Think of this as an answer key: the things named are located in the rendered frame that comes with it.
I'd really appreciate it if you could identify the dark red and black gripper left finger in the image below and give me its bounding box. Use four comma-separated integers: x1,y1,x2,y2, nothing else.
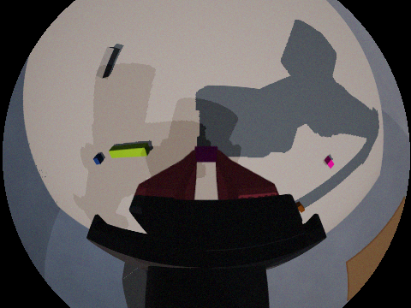
134,150,197,200

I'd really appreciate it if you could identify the brown rectangular block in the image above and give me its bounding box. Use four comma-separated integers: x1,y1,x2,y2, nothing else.
296,201,305,212

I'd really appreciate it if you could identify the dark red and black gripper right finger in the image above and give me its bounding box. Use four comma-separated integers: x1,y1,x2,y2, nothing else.
216,150,279,199

